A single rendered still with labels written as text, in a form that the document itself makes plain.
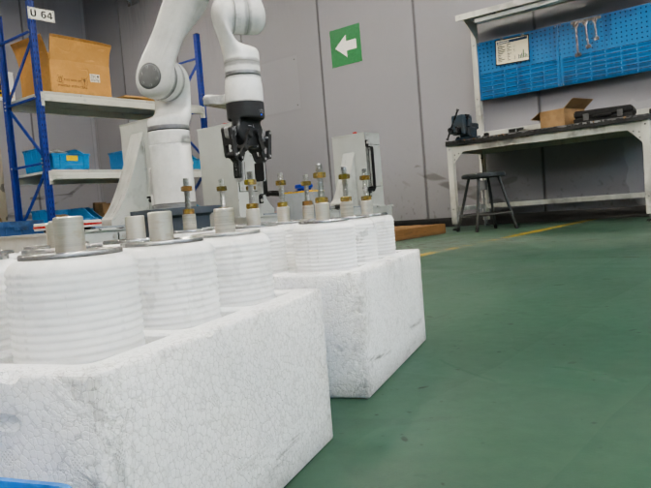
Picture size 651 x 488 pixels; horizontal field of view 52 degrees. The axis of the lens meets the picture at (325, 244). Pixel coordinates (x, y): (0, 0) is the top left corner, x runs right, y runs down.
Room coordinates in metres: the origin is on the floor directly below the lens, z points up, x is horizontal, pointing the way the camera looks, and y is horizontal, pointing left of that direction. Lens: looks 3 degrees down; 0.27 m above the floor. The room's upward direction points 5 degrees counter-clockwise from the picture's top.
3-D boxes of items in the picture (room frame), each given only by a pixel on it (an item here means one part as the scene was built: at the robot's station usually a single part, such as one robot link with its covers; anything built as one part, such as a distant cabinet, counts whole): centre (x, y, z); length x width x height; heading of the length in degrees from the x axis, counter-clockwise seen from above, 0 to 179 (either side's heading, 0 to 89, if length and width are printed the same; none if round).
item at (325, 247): (1.01, 0.00, 0.16); 0.10 x 0.10 x 0.18
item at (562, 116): (5.48, -2.02, 0.87); 0.40 x 0.30 x 0.23; 38
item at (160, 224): (0.61, 0.15, 0.26); 0.02 x 0.02 x 0.03
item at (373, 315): (1.17, 0.07, 0.09); 0.39 x 0.39 x 0.18; 69
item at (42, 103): (6.48, 1.94, 1.10); 1.89 x 0.64 x 2.20; 141
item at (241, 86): (1.33, 0.15, 0.52); 0.11 x 0.09 x 0.06; 60
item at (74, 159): (5.95, 2.33, 0.90); 0.50 x 0.38 x 0.21; 53
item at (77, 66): (6.10, 2.25, 1.70); 0.72 x 0.58 x 0.50; 145
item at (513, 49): (5.93, -1.79, 1.54); 0.32 x 0.02 x 0.25; 51
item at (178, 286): (0.61, 0.15, 0.16); 0.10 x 0.10 x 0.18
